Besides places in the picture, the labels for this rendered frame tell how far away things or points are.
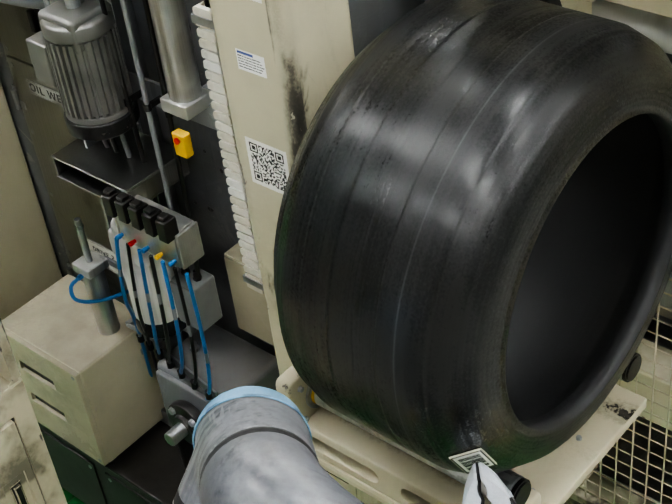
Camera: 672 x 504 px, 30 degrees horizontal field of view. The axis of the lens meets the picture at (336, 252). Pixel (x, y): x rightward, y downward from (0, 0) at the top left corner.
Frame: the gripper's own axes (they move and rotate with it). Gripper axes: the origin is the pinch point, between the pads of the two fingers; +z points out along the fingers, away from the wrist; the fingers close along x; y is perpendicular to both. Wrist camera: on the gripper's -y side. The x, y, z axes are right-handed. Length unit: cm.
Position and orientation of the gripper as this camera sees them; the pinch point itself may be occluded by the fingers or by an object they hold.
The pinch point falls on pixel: (478, 473)
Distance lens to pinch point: 148.4
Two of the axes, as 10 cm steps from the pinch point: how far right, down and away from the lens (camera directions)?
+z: -2.4, -9.3, 2.7
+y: 3.7, 1.7, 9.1
